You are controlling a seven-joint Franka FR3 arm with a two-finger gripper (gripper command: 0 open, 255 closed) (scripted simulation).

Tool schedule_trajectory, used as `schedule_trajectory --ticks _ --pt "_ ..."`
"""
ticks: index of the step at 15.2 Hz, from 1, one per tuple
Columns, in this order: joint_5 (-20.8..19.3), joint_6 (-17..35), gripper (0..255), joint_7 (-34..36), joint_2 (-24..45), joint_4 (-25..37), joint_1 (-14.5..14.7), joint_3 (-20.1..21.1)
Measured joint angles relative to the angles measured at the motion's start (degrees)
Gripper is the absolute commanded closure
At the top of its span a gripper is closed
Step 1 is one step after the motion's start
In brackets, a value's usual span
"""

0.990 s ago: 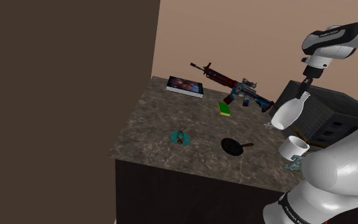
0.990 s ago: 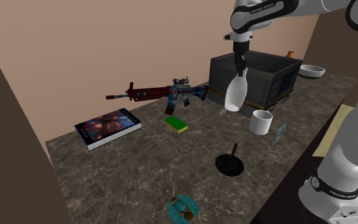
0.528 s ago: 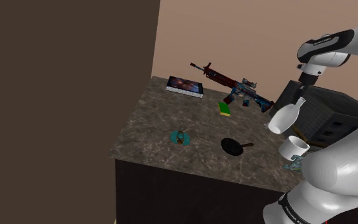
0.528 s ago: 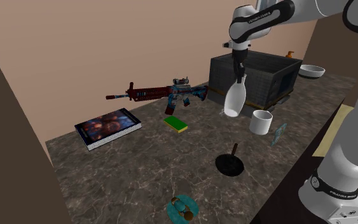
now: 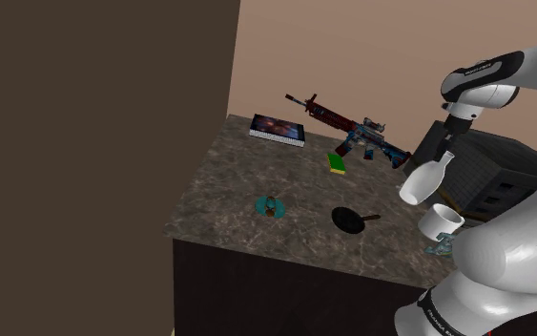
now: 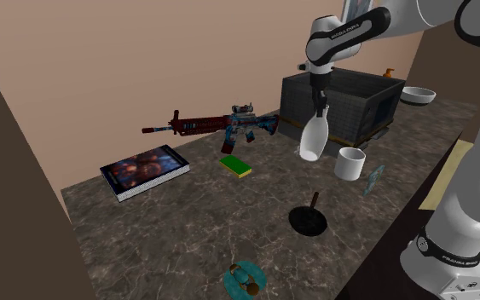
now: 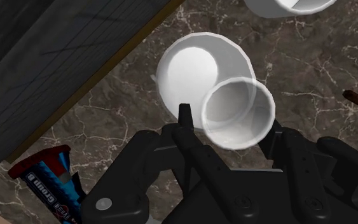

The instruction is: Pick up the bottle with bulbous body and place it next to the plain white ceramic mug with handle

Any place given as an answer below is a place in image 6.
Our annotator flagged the white vase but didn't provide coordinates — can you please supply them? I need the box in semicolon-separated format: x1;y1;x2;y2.
298;103;331;163

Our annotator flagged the dark tiled box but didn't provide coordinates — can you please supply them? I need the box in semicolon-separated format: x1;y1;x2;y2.
278;66;408;159

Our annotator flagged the white cup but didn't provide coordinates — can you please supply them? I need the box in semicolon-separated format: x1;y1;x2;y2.
333;147;367;182

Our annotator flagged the white bowl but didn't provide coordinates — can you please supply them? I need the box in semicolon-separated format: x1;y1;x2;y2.
399;85;437;107

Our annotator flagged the teal picture card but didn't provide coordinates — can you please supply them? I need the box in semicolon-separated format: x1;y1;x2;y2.
362;164;386;198

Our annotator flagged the green and yellow sponge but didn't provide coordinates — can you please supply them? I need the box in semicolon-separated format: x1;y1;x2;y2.
217;154;253;180

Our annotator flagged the red and blue toy rifle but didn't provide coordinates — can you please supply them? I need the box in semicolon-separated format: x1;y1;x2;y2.
141;103;280;156

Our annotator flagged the black frying pan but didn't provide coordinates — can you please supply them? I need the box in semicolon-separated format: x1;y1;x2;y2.
287;191;329;239

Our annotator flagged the book with dark picture cover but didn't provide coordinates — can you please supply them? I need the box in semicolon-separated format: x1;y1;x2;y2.
99;143;192;204

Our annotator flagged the teal round plate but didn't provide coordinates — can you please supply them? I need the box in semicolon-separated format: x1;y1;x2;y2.
223;259;268;300

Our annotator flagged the brown and teal figure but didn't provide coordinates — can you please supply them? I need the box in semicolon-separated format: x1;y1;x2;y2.
228;263;262;297

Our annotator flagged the framed wall picture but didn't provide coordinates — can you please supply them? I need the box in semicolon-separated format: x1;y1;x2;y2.
340;0;374;25

